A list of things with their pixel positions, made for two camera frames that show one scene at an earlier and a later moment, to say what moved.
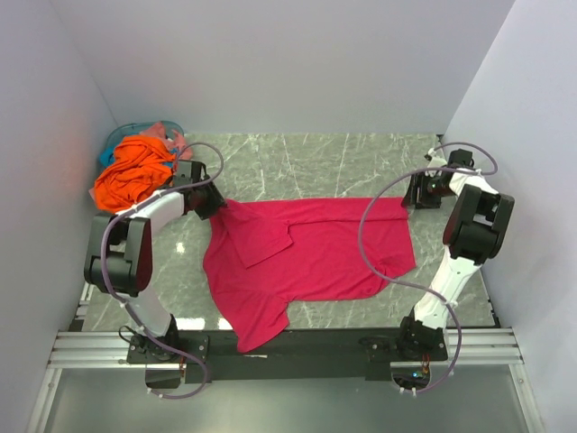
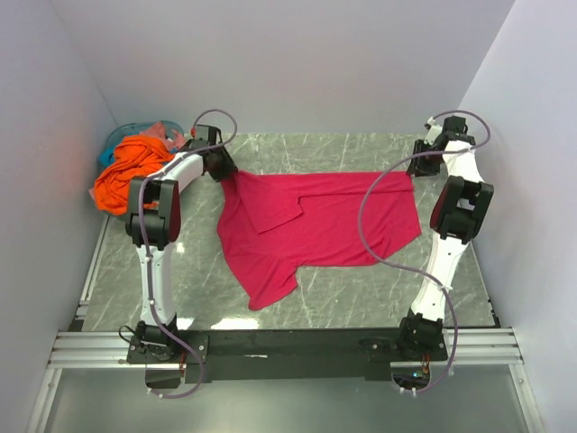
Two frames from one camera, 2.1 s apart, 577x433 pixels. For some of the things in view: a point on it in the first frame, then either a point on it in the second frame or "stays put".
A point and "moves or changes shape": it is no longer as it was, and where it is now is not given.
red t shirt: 261,254 moves or changes shape
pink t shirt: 177,143 stays put
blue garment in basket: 107,156 stays put
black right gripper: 418,180 → 417,166
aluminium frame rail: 112,350 stays put
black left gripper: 216,201 → 229,166
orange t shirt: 138,167 stays put
